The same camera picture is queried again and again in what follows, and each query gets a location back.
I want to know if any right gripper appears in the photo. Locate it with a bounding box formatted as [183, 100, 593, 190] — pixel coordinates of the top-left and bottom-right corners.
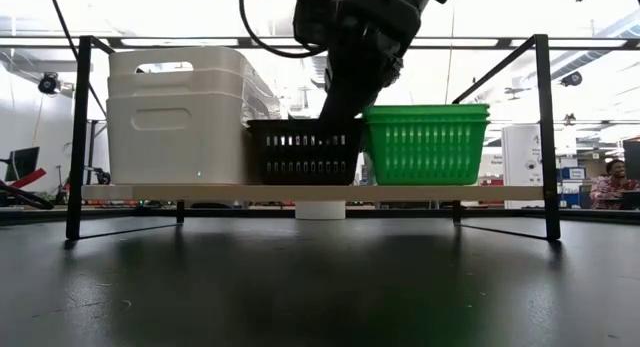
[293, 0, 431, 123]

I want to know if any green slotted plastic basket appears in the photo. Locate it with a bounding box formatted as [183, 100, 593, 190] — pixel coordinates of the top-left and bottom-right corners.
[363, 117, 490, 186]
[363, 110, 491, 122]
[363, 104, 491, 114]

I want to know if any black slotted plastic basket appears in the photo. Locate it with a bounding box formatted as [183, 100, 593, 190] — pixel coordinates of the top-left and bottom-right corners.
[247, 117, 365, 127]
[247, 122, 365, 134]
[247, 126, 365, 186]

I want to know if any white plastic storage bin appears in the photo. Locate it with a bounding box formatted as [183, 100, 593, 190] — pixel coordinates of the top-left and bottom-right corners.
[107, 69, 276, 111]
[108, 46, 266, 96]

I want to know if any white cutting board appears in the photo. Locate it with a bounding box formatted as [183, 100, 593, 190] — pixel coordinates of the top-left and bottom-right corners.
[106, 93, 282, 186]

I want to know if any snake plant with white pot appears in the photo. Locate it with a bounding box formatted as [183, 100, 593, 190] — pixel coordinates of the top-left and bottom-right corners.
[294, 200, 347, 221]

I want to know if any white pillar with labels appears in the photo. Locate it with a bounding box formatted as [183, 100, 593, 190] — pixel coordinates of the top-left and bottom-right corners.
[501, 124, 547, 209]

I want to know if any black table mat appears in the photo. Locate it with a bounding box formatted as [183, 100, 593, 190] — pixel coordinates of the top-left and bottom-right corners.
[0, 214, 640, 347]

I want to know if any seated person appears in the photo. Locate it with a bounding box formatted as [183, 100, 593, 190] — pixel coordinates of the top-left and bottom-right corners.
[589, 159, 640, 211]

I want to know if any red bar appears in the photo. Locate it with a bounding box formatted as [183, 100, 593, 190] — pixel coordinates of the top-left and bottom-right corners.
[9, 167, 49, 191]

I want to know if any small black monitor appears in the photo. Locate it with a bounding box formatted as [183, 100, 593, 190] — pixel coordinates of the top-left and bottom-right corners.
[3, 146, 41, 183]

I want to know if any round wall camera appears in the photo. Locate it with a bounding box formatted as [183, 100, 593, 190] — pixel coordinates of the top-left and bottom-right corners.
[38, 71, 62, 96]
[559, 70, 584, 88]

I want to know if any black metal table frame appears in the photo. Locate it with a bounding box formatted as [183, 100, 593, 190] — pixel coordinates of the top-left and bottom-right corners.
[0, 206, 640, 224]

